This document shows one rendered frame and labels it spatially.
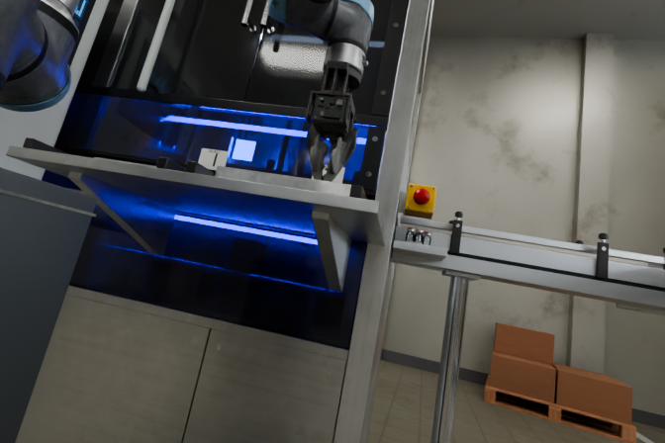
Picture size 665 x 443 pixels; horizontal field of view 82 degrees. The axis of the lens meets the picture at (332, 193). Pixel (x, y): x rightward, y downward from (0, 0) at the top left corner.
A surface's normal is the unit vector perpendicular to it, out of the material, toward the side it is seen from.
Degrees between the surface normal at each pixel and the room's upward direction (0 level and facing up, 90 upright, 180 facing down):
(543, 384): 90
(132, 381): 90
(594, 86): 90
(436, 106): 90
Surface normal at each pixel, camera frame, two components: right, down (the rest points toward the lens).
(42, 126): 0.96, 0.13
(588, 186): -0.22, -0.26
